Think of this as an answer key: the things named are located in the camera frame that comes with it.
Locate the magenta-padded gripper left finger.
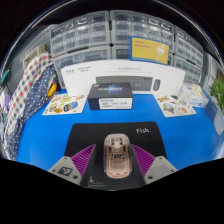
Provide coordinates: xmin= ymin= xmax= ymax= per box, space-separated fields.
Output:
xmin=48 ymin=143 xmax=98 ymax=187

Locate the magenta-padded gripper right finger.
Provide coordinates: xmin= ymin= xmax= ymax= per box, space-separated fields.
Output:
xmin=130 ymin=143 xmax=178 ymax=186

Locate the black mouse pad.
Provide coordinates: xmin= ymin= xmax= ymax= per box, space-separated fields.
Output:
xmin=63 ymin=121 xmax=168 ymax=192

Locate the colourful sticker sheet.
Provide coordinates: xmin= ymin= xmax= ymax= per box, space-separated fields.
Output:
xmin=153 ymin=94 xmax=198 ymax=118
xmin=42 ymin=93 xmax=88 ymax=117

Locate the navy polka dot cloth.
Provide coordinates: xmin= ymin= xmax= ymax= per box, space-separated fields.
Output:
xmin=1 ymin=64 xmax=58 ymax=161

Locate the clear plastic packet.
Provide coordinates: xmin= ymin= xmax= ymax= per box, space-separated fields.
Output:
xmin=178 ymin=83 xmax=209 ymax=108

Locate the small black box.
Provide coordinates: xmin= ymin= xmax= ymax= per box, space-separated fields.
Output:
xmin=87 ymin=82 xmax=134 ymax=111

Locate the green plant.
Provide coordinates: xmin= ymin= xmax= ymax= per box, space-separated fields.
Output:
xmin=209 ymin=78 xmax=224 ymax=116

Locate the white keyboard box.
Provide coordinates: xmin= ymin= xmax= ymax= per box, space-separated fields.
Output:
xmin=60 ymin=59 xmax=186 ymax=96

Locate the white woven basket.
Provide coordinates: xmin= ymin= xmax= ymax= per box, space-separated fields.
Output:
xmin=22 ymin=44 xmax=48 ymax=71

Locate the blue and yellow box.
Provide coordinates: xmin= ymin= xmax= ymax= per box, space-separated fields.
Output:
xmin=128 ymin=35 xmax=170 ymax=66

